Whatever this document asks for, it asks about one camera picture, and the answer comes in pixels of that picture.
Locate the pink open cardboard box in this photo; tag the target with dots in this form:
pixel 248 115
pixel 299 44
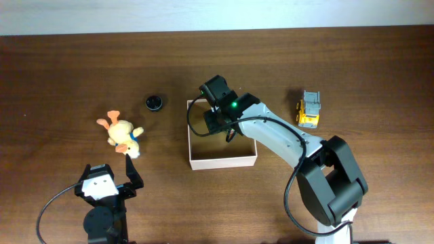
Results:
pixel 214 152

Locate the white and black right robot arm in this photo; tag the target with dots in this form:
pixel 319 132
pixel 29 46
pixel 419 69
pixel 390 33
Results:
pixel 330 181

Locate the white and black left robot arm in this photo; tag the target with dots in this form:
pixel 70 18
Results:
pixel 106 222

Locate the yellow and grey toy truck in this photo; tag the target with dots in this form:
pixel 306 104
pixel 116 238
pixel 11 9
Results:
pixel 308 110

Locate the yellow plush duck toy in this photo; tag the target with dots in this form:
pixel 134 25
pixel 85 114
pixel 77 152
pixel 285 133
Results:
pixel 122 134

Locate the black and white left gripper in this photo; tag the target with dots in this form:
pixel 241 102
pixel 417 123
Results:
pixel 130 190

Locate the small black round cap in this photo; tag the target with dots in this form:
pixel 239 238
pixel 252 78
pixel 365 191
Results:
pixel 154 103

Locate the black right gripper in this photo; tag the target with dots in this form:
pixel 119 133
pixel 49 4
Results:
pixel 211 120

